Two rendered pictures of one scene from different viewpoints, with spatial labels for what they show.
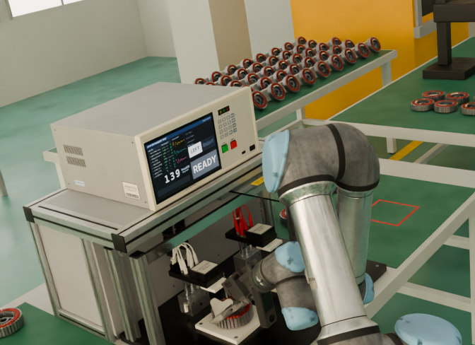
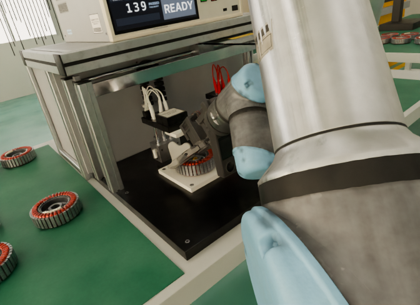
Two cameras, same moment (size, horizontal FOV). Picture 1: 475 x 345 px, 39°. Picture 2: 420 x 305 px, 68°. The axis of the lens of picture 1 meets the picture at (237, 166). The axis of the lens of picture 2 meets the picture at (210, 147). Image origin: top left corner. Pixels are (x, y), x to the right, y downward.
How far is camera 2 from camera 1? 1.04 m
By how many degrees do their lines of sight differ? 10
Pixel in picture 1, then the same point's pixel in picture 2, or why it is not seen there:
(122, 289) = (82, 125)
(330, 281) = (310, 21)
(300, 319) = (254, 164)
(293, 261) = (253, 85)
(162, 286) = (142, 135)
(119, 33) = not seen: hidden behind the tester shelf
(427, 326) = not seen: outside the picture
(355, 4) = not seen: outside the picture
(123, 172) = (87, 3)
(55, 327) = (53, 164)
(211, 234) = (195, 96)
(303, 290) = (263, 126)
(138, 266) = (81, 94)
